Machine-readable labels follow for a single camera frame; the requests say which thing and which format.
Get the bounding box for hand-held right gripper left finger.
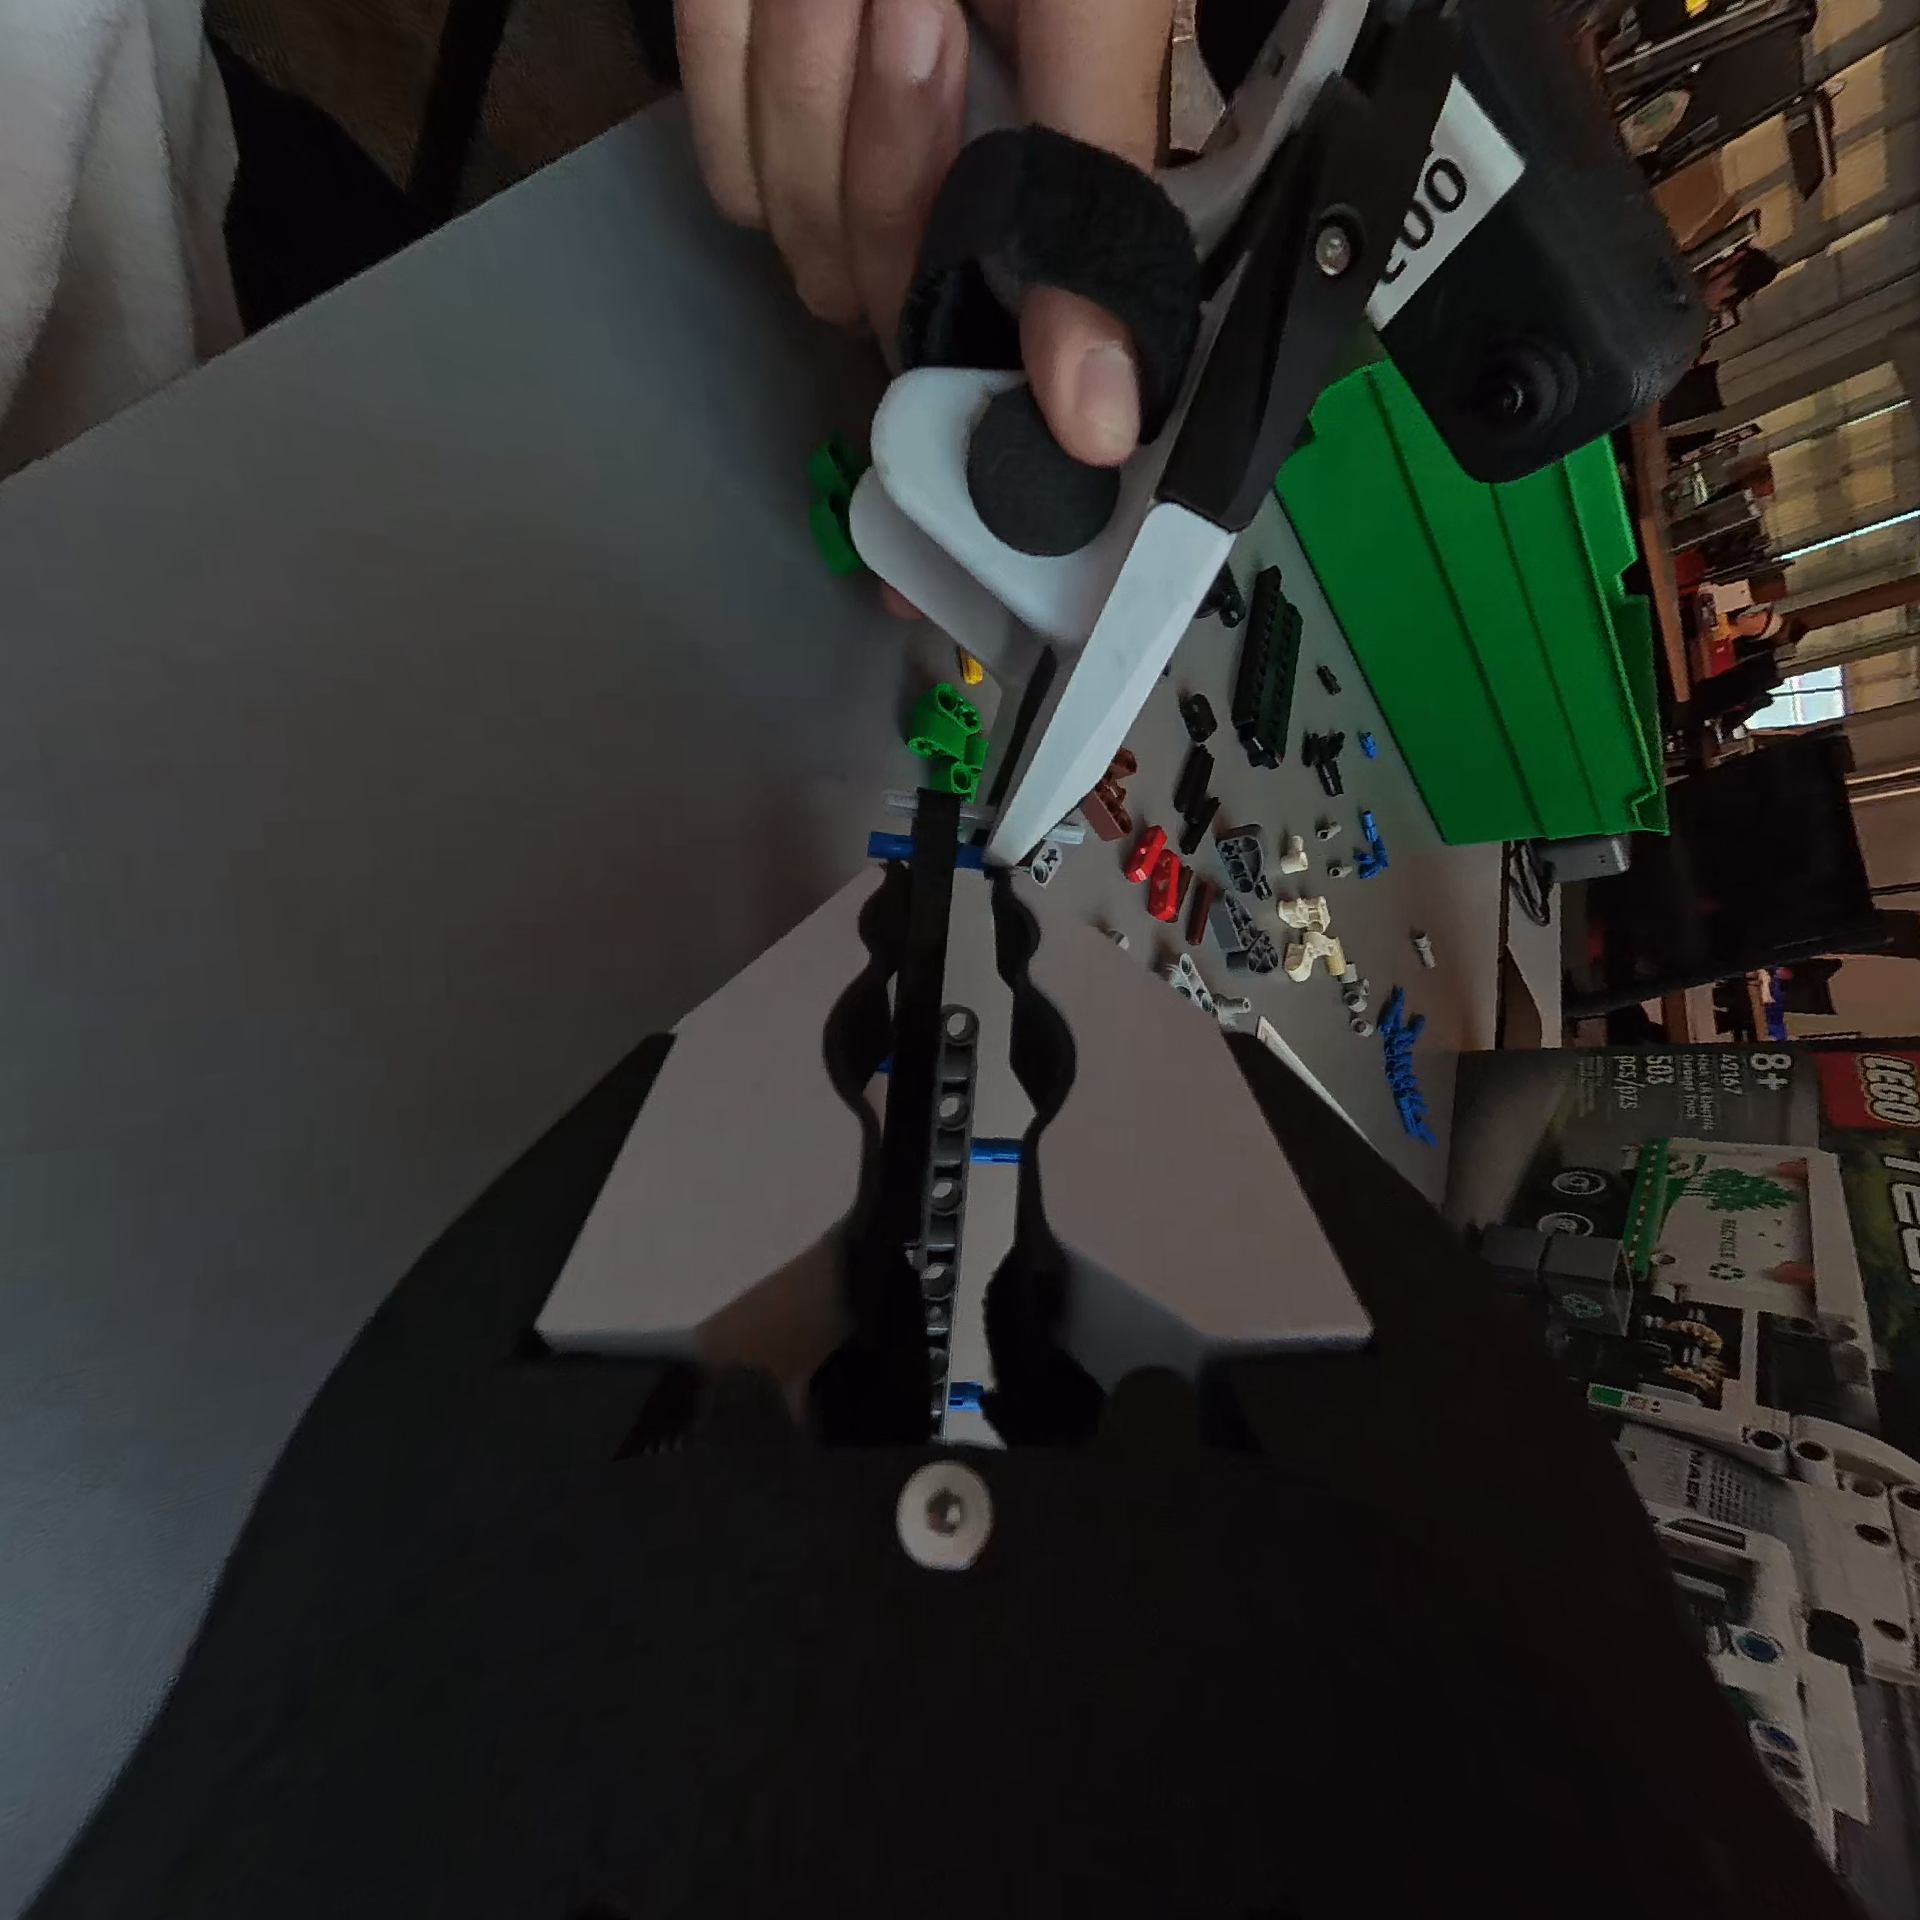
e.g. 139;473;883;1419
531;870;920;1443

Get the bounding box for pile of blue lego pins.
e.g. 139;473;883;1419
1372;984;1444;1148

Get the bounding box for stack of long dark beams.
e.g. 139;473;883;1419
1230;570;1301;772

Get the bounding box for cluttered storage shelves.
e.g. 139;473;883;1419
1558;0;1920;1053

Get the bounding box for small grey box with cable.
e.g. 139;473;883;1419
1507;833;1639;930

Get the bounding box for printed cardboard set box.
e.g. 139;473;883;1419
1444;1044;1920;1920

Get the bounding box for instruction booklet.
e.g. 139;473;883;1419
1256;1011;1461;1203

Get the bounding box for person's left hand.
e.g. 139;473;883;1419
672;0;1145;468

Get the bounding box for black lego beam assembly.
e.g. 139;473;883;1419
868;780;1087;1450

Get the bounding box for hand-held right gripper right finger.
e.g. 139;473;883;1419
982;870;1372;1443

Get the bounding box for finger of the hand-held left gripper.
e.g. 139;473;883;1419
982;643;1057;843
992;501;1241;870

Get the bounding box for green plastic storage bin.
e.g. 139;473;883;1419
1273;355;1671;850

